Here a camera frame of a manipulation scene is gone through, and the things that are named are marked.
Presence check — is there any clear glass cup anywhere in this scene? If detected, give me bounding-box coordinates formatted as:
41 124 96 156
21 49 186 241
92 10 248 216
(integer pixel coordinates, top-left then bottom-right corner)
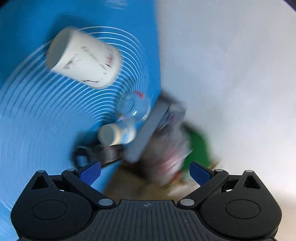
116 91 151 122

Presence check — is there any blue silicone mat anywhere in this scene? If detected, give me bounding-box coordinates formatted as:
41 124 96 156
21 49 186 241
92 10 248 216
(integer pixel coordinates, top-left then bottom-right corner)
1 1 161 240

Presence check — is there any green bag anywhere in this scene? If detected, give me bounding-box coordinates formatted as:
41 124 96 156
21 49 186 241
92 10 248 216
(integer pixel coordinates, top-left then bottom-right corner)
183 124 212 171

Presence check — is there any clear plastic bag with clothes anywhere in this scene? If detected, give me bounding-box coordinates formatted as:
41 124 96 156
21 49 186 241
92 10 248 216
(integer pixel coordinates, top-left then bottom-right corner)
140 126 192 186

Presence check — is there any black cylindrical cup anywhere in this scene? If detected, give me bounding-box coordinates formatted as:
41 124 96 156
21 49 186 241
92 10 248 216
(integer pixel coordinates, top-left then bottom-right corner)
72 145 124 169

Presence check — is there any white cardboard box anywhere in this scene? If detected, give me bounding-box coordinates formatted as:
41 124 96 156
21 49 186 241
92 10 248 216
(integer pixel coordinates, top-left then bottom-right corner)
123 94 186 163

